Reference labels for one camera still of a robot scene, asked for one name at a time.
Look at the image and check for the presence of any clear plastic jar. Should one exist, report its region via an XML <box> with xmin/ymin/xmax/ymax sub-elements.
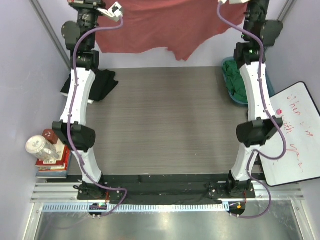
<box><xmin>25</xmin><ymin>135</ymin><xmax>60</xmax><ymax>160</ymax></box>

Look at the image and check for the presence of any blue plastic bin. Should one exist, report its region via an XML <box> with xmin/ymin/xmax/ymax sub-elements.
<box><xmin>221</xmin><ymin>56</ymin><xmax>276</xmax><ymax>107</ymax></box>

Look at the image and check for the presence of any stack of books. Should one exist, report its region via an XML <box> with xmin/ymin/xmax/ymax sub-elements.
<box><xmin>35</xmin><ymin>139</ymin><xmax>72</xmax><ymax>179</ymax></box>

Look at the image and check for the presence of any black folded t shirt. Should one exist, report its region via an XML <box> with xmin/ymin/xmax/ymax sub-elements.
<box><xmin>76</xmin><ymin>67</ymin><xmax>119</xmax><ymax>102</ymax></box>

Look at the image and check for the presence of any red t shirt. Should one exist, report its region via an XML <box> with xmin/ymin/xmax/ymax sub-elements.
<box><xmin>94</xmin><ymin>0</ymin><xmax>251</xmax><ymax>62</ymax></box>

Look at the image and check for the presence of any green t shirt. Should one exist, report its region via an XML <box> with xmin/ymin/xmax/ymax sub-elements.
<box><xmin>223</xmin><ymin>59</ymin><xmax>250</xmax><ymax>100</ymax></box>

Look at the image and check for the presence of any aluminium rail frame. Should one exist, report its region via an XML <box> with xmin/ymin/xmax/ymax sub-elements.
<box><xmin>23</xmin><ymin>182</ymin><xmax>315</xmax><ymax>240</ymax></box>

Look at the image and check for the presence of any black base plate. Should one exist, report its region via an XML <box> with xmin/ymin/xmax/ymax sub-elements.
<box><xmin>77</xmin><ymin>174</ymin><xmax>256</xmax><ymax>205</ymax></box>

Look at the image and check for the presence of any aluminium corner post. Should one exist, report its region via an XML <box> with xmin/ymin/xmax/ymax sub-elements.
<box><xmin>29</xmin><ymin>0</ymin><xmax>71</xmax><ymax>70</ymax></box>
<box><xmin>277</xmin><ymin>0</ymin><xmax>298</xmax><ymax>23</ymax></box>

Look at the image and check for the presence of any white whiteboard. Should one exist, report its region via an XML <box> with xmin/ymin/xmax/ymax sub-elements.
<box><xmin>260</xmin><ymin>82</ymin><xmax>320</xmax><ymax>187</ymax></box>

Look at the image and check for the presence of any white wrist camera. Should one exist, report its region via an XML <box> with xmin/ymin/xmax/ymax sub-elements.
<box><xmin>97</xmin><ymin>1</ymin><xmax>124</xmax><ymax>22</ymax></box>
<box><xmin>218</xmin><ymin>0</ymin><xmax>251</xmax><ymax>5</ymax></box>

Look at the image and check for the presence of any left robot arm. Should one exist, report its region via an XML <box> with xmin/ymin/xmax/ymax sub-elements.
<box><xmin>52</xmin><ymin>0</ymin><xmax>106</xmax><ymax>199</ymax></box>

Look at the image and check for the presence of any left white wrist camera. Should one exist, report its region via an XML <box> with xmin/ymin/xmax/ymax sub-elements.
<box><xmin>97</xmin><ymin>1</ymin><xmax>124</xmax><ymax>22</ymax></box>

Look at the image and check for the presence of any small red box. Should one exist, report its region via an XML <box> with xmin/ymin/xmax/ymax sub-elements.
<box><xmin>42</xmin><ymin>129</ymin><xmax>59</xmax><ymax>145</ymax></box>

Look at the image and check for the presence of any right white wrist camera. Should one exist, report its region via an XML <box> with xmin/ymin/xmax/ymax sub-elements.
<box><xmin>218</xmin><ymin>0</ymin><xmax>251</xmax><ymax>5</ymax></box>

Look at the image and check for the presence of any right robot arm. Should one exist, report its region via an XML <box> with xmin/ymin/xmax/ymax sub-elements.
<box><xmin>225</xmin><ymin>0</ymin><xmax>283</xmax><ymax>198</ymax></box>

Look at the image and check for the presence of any white folded t shirt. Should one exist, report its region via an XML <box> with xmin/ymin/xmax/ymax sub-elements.
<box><xmin>61</xmin><ymin>92</ymin><xmax>95</xmax><ymax>104</ymax></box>

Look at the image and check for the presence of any right aluminium corner post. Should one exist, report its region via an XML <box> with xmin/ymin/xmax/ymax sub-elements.
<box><xmin>277</xmin><ymin>0</ymin><xmax>298</xmax><ymax>23</ymax></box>

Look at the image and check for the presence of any left aluminium corner post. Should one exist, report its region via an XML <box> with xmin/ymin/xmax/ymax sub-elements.
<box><xmin>29</xmin><ymin>0</ymin><xmax>71</xmax><ymax>70</ymax></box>

